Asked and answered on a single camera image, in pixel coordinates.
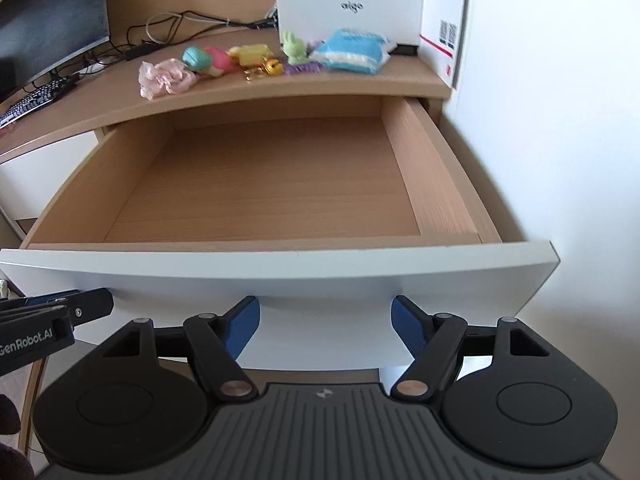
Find white desk drawer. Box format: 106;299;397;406
1;96;559;370

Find pink plastic scrunchie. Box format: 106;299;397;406
138;58;198;101

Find pink teal snail toy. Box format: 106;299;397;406
181;47;235;78

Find yellow bell keychain toy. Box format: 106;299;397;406
227;44;284;81

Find purple bead bracelet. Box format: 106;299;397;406
283;60;322;77

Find green bunny toy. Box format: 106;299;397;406
281;32;309;66

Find blue white zip bag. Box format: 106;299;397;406
309;28;397;75

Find purple plush small toy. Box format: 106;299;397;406
306;40;323;55

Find brown fuzzy sleeve forearm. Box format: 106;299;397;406
0;391;33;480

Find black keyboard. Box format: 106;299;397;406
0;74;79;128

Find black computer monitor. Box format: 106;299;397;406
0;0;110;100

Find white red cardboard box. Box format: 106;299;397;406
418;0;469;89

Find black cable bundle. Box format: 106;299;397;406
64;8;279;82

